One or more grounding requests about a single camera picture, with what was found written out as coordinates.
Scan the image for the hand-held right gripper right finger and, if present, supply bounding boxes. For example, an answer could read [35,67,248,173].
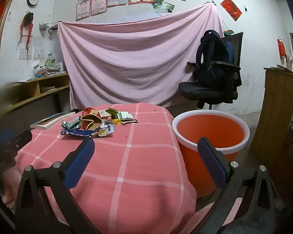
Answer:
[198,137,277,234]

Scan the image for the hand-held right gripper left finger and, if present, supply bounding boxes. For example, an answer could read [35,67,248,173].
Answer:
[15,138,98,234]

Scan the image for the long blue wrapper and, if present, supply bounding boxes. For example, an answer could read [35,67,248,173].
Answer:
[61,128,98,137]

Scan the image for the orange bucket white rim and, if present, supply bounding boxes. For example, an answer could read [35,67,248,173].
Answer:
[172,110,250,197]

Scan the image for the green white striped wrapper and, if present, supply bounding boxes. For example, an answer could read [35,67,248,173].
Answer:
[62,116,81,129]

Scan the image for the crushed brown paper cup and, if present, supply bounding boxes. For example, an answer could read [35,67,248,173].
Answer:
[80,114,102,130]

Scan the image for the white blue sachet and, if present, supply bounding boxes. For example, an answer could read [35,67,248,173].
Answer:
[97,121,116,136]

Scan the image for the red wrapper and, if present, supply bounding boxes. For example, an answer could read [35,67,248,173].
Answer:
[82,107,99,117]

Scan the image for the green white packet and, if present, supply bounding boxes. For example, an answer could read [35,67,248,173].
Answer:
[117,111,139,125]

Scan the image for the person's left hand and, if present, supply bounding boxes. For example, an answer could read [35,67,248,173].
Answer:
[1,166,22,209]

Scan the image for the illustrated blue book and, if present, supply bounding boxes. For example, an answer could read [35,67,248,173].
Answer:
[30,112,75,129]

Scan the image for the pink checkered cloth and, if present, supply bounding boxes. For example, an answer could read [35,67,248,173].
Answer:
[15,102,243,234]

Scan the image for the wooden desk shelf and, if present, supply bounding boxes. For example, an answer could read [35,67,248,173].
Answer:
[0,73,72,120]

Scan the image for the black office chair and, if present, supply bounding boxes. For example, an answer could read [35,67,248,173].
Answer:
[178,32,244,110]

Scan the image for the wooden cabinet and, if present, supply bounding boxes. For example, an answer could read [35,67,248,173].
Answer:
[249,67,293,162]

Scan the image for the stack of books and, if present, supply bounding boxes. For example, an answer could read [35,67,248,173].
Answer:
[33,62,67,78]

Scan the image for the glass jar green contents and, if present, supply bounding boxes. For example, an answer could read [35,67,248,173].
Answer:
[45,53,57,67]

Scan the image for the dark blue backpack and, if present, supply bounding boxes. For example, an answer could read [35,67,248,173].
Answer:
[192,30,235,90]

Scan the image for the pink hanging sheet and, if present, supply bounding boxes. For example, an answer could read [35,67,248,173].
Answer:
[57,2,225,110]

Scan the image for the red tassels with black top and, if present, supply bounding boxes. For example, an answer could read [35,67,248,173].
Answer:
[17,11,35,54]

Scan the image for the red hanging ornament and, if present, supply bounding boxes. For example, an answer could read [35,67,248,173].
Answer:
[277,38,287,57]

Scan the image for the green photo print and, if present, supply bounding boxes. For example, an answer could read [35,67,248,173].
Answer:
[152,0,164,12]
[161,1,175,14]

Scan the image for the printed wall paper sheets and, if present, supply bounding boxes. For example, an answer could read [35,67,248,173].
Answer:
[19,37,44,60]

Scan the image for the metal wall rack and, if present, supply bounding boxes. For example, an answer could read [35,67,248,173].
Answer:
[38,21,59,32]

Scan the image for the red paper wall decoration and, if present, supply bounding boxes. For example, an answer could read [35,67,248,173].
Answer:
[220,0,243,21]

